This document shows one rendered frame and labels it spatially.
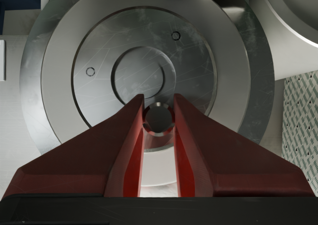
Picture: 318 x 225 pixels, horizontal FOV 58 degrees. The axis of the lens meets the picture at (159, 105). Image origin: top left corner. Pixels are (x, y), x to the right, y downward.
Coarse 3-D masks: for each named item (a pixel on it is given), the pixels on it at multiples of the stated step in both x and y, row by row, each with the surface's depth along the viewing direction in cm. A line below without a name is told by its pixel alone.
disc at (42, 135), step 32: (64, 0) 17; (224, 0) 16; (32, 32) 17; (256, 32) 16; (32, 64) 17; (256, 64) 16; (32, 96) 17; (256, 96) 16; (32, 128) 17; (256, 128) 16; (160, 192) 16
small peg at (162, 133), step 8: (152, 104) 12; (160, 104) 12; (144, 112) 12; (152, 112) 12; (160, 112) 12; (168, 112) 12; (144, 120) 12; (152, 120) 12; (160, 120) 12; (168, 120) 12; (144, 128) 12; (152, 128) 12; (160, 128) 12; (168, 128) 12
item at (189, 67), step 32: (96, 32) 15; (128, 32) 14; (160, 32) 14; (192, 32) 14; (96, 64) 15; (128, 64) 15; (160, 64) 15; (192, 64) 14; (96, 96) 14; (128, 96) 15; (160, 96) 15; (192, 96) 14
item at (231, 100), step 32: (96, 0) 16; (128, 0) 16; (160, 0) 16; (192, 0) 16; (64, 32) 16; (224, 32) 15; (64, 64) 16; (224, 64) 15; (64, 96) 16; (224, 96) 15; (64, 128) 16; (160, 160) 16
